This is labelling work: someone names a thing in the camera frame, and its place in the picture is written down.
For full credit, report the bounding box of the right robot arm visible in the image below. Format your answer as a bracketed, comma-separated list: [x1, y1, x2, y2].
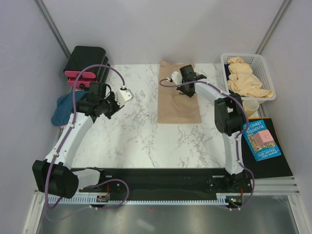
[171, 65, 248, 192]

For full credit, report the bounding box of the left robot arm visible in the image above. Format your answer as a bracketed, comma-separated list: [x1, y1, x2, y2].
[32, 83, 133, 199]

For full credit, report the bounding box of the lower black pink drawer box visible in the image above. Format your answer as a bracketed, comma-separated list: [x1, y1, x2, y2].
[68, 63, 110, 90]

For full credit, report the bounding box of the black pink drawer box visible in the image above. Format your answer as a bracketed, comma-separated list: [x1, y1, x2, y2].
[68, 63, 110, 90]
[63, 46, 109, 78]

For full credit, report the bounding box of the blue t shirt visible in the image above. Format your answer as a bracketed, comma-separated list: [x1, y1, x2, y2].
[51, 92, 74, 127]

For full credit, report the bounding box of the light yellow t shirt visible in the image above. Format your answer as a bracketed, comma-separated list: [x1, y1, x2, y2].
[227, 57, 273, 98]

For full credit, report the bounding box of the upper black pink drawer box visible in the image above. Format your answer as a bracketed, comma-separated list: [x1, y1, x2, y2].
[63, 46, 109, 78]

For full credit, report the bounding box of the yellow mug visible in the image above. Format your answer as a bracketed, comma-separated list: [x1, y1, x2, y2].
[242, 100, 259, 117]

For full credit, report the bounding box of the white plastic basket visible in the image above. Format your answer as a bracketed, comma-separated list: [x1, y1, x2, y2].
[220, 52, 276, 104]

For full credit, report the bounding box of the pink cube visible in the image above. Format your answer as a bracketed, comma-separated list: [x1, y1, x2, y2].
[253, 129, 274, 146]

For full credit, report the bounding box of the blue storey treehouse book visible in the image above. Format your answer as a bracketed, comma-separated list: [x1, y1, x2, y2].
[243, 119, 282, 161]

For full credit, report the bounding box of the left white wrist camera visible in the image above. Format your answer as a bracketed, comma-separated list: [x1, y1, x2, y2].
[115, 89, 134, 107]

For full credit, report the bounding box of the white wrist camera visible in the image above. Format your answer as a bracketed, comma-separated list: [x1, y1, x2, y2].
[115, 89, 134, 107]
[170, 71, 182, 85]

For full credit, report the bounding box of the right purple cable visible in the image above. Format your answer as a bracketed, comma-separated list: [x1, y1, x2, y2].
[159, 78, 256, 211]

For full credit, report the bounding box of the purple cable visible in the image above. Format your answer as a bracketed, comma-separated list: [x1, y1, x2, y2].
[159, 78, 256, 211]
[43, 64, 130, 222]

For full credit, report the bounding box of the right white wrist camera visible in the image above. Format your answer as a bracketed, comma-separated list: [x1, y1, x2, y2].
[170, 71, 182, 85]

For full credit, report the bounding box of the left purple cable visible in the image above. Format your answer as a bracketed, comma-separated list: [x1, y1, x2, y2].
[43, 64, 130, 222]

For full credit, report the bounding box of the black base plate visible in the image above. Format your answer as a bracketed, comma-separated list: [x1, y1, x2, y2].
[82, 168, 252, 201]

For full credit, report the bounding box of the white cable duct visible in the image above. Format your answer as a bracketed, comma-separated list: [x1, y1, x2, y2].
[59, 194, 229, 206]

